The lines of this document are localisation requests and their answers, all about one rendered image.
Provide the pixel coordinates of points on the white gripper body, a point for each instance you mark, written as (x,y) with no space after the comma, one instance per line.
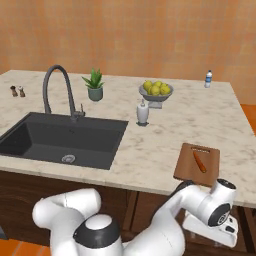
(206,231)

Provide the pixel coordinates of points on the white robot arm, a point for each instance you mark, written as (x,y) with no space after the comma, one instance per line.
(166,220)

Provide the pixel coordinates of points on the brown wooden cutting board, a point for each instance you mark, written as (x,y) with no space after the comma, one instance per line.
(186,166)

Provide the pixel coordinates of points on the orange carrot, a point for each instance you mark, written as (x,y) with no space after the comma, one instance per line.
(200,162)

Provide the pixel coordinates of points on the narrow dark wooden cabinet door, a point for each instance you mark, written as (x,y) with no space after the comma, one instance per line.
(146,210)

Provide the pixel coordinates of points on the white soap dispenser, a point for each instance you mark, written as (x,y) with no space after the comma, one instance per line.
(142,113)

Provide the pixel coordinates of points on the grey fruit bowl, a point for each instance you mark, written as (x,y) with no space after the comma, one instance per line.
(156,99)

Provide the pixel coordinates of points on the yellow lemon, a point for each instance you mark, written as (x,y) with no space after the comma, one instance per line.
(147,85)
(154,90)
(165,89)
(158,83)

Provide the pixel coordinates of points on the clear water bottle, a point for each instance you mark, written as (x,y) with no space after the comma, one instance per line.
(208,80)

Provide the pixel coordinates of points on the dark grey sink basin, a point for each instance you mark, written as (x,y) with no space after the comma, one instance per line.
(66,140)

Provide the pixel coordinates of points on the green plant in grey pot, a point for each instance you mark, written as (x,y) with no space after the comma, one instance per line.
(95,90)

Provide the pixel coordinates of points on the wide dark wooden cabinet door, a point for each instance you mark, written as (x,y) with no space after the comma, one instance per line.
(20,203)

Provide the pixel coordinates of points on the dark grey curved tap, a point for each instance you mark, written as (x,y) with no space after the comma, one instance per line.
(68,87)

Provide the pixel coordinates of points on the brown salt shaker white top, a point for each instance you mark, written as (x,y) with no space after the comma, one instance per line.
(21,91)

